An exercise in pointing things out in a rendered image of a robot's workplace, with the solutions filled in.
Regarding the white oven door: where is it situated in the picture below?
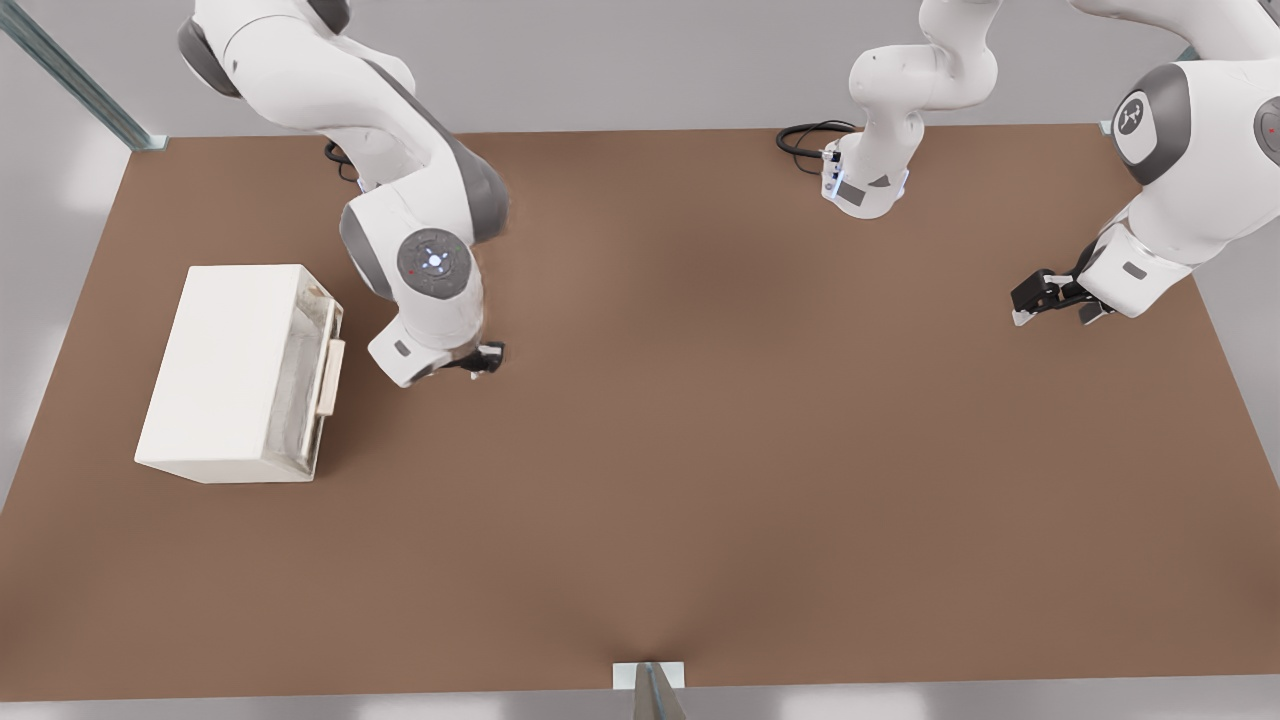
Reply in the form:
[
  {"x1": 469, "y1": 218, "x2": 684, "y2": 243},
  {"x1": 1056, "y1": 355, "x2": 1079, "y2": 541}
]
[{"x1": 262, "y1": 283, "x2": 347, "y2": 483}]

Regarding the white oven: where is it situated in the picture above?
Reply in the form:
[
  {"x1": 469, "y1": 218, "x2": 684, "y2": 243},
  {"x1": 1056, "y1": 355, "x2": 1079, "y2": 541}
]
[{"x1": 134, "y1": 264, "x2": 348, "y2": 486}]

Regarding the pale oven door handle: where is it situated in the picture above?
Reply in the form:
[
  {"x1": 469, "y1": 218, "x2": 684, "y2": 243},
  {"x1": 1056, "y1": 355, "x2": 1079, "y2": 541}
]
[{"x1": 315, "y1": 338, "x2": 348, "y2": 419}]

